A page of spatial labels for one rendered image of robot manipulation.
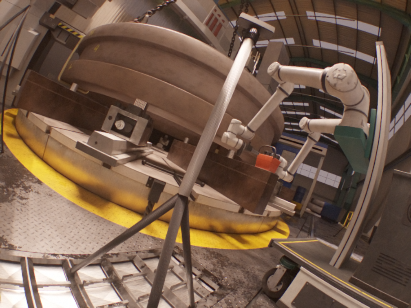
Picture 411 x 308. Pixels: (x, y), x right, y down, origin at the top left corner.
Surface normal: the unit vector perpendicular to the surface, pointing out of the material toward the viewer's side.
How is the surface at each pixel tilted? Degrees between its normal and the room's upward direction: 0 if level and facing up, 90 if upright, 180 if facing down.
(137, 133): 90
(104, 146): 90
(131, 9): 90
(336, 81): 98
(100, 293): 5
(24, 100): 90
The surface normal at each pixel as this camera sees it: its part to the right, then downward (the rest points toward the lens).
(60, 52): 0.74, 0.30
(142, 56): 0.04, -0.01
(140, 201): 0.27, 0.09
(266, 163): -0.81, -0.23
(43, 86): 0.90, 0.38
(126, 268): 0.45, -0.89
